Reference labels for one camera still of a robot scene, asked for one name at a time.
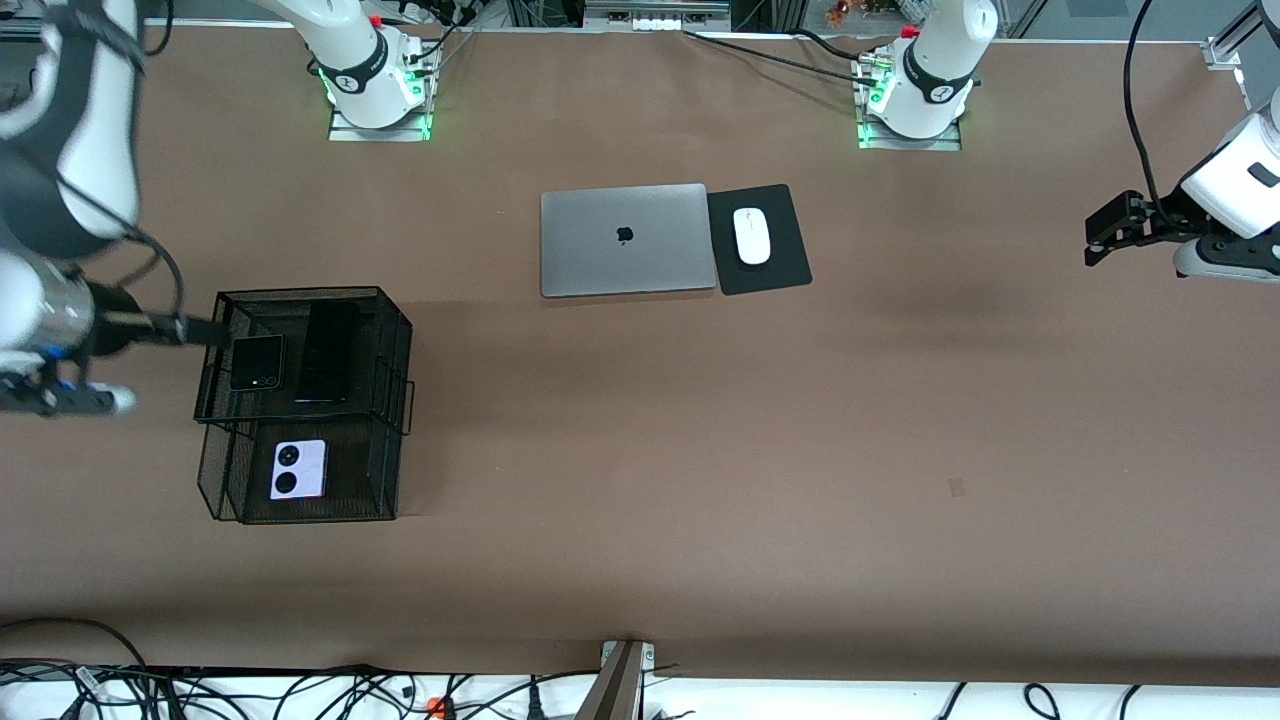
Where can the white computer mouse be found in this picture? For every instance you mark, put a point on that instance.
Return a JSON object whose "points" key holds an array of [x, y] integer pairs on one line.
{"points": [[752, 236]]}

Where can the black square flip phone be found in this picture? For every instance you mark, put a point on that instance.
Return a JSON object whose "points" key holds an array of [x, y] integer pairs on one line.
{"points": [[257, 363]]}

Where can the grey white power strip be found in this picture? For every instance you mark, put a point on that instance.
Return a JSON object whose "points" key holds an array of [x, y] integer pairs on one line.
{"points": [[655, 20]]}

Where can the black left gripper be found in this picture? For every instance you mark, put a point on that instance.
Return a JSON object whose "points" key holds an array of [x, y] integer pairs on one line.
{"points": [[1166, 213]]}

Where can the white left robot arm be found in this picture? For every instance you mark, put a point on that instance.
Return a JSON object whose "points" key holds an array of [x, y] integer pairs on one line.
{"points": [[935, 60]]}

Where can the small orange objects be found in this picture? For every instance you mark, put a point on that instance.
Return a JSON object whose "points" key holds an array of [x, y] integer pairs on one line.
{"points": [[840, 8]]}

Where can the aluminium frame profile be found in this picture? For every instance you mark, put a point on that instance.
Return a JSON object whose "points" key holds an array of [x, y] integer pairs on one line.
{"points": [[1222, 52]]}

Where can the grey closed laptop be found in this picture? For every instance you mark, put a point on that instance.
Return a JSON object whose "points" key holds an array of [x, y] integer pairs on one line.
{"points": [[625, 240]]}

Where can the black mouse pad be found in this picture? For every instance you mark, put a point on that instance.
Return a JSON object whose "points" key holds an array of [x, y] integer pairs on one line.
{"points": [[785, 235]]}

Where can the black slab smartphone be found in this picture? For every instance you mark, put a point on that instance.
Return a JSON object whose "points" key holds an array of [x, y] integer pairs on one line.
{"points": [[328, 352]]}

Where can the grey metal camera bracket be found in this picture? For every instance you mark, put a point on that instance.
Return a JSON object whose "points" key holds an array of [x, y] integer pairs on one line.
{"points": [[615, 690]]}

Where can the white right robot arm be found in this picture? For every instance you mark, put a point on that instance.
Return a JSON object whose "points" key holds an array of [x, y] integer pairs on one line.
{"points": [[90, 150]]}

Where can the lilac white flip phone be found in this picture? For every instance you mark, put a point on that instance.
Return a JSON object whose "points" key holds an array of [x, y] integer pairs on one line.
{"points": [[298, 469]]}

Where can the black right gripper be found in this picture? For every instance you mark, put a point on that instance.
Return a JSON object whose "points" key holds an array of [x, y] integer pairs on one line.
{"points": [[112, 318]]}

